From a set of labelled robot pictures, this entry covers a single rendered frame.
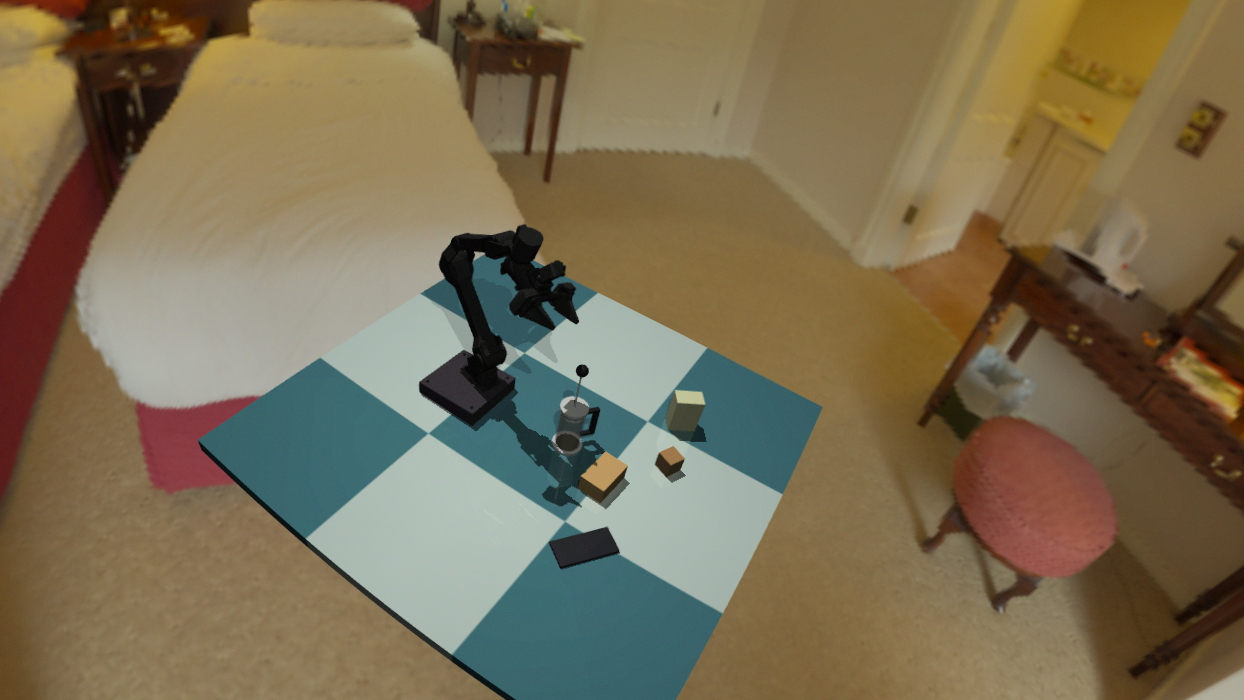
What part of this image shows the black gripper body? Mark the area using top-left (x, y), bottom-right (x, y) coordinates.
top-left (509, 266), bottom-right (576, 315)

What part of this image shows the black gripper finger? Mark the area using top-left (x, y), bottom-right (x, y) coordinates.
top-left (519, 296), bottom-right (555, 329)
top-left (554, 290), bottom-right (578, 325)

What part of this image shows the glass french press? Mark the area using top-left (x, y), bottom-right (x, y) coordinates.
top-left (552, 366), bottom-right (600, 456)

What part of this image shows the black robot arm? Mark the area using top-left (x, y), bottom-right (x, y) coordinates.
top-left (439, 224), bottom-right (566, 392)

